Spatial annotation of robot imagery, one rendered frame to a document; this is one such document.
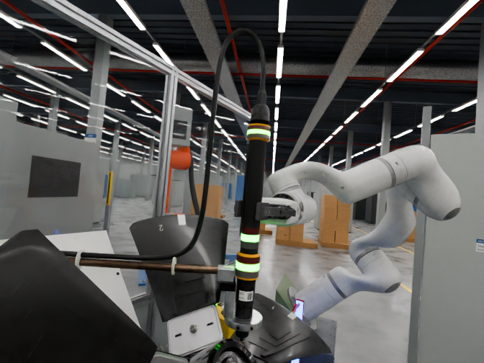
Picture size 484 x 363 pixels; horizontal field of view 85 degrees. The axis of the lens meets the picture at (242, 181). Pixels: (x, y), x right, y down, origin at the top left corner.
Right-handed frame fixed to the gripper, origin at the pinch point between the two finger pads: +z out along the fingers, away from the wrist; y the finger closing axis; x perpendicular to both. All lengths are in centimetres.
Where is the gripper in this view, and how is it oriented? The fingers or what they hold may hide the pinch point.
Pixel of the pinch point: (251, 209)
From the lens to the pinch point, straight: 50.3
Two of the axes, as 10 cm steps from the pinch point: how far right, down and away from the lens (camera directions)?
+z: -5.1, -0.8, -8.6
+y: -8.6, -0.6, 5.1
